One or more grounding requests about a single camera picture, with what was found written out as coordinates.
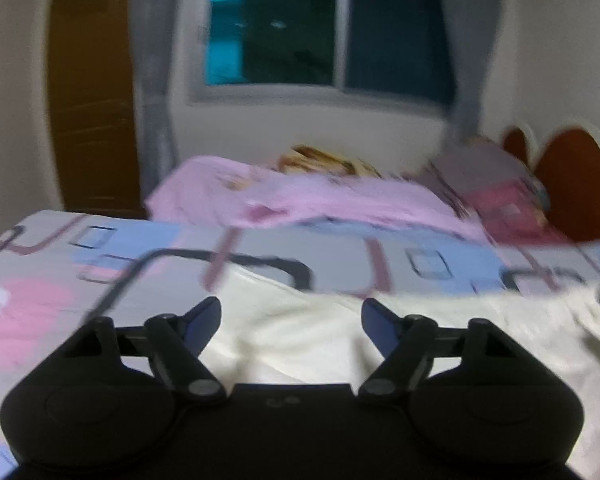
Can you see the brown and white headboard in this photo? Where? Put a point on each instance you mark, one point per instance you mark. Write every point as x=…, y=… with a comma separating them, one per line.
x=575, y=180

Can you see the pink blanket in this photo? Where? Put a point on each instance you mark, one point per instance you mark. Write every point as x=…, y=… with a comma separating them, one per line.
x=330, y=200

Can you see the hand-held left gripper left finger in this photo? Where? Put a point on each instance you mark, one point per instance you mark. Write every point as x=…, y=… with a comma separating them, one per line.
x=203, y=321

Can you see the bed with patterned sheet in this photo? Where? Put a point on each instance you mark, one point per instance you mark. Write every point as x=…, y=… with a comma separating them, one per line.
x=145, y=240

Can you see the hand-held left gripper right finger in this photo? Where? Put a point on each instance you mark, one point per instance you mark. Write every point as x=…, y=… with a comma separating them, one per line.
x=377, y=321

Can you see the white puffer jacket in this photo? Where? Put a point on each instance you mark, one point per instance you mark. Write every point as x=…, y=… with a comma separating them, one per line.
x=305, y=335

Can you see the brown wooden door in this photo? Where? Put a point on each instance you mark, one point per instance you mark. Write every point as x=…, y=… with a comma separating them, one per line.
x=92, y=100

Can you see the grey curtain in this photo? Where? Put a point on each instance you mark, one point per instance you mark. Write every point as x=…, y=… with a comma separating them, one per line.
x=467, y=60
x=152, y=85

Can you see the sliding glass window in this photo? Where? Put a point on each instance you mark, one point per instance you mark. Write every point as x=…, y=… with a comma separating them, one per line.
x=320, y=30

